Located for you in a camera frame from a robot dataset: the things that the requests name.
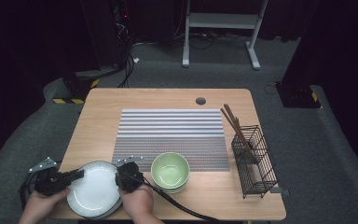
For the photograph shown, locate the black equipment cabinet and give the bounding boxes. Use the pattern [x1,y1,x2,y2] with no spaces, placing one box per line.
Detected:
[79,0,132,68]

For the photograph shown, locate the person's left hand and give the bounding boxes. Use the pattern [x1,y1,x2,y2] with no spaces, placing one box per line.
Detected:
[18,187,73,224]

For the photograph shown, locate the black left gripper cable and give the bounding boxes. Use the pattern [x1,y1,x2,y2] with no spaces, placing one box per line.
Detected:
[18,171,45,213]

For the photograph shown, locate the black floor cables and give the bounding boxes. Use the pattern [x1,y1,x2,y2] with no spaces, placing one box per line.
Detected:
[173,31,250,50]

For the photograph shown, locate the black wire cutlery basket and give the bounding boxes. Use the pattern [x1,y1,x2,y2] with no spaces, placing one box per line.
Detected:
[230,124,279,200]

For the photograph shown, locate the black yellow striped stand base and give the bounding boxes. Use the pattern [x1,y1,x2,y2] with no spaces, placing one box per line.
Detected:
[62,70,101,101]

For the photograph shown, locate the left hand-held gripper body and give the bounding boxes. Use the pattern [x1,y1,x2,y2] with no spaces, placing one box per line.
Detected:
[27,156,73,198]

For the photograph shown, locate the white metal desk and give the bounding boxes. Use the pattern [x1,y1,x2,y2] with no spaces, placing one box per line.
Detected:
[182,0,270,71]

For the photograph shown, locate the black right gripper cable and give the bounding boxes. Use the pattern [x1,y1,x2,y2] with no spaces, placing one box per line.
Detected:
[142,176,222,224]

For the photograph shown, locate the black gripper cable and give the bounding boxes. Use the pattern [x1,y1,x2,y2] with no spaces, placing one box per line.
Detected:
[18,171,45,213]
[142,176,222,224]

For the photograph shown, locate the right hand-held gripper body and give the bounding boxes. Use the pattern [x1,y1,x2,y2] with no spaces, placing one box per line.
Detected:
[116,155,146,193]

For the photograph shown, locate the grey striped placemat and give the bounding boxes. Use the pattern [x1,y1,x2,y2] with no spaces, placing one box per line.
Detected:
[111,108,231,173]

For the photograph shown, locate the yellow black hazard tape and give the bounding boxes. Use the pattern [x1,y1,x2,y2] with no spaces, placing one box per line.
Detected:
[52,97,85,105]

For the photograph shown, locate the person's right hand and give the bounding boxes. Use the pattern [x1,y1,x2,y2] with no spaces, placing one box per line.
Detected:
[118,185,156,222]

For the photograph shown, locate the black stand base yellow mark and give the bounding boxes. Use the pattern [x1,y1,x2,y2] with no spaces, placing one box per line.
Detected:
[274,81,322,109]

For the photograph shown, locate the black hanging cable bundle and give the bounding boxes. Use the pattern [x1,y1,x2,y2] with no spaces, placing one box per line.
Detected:
[115,22,138,89]

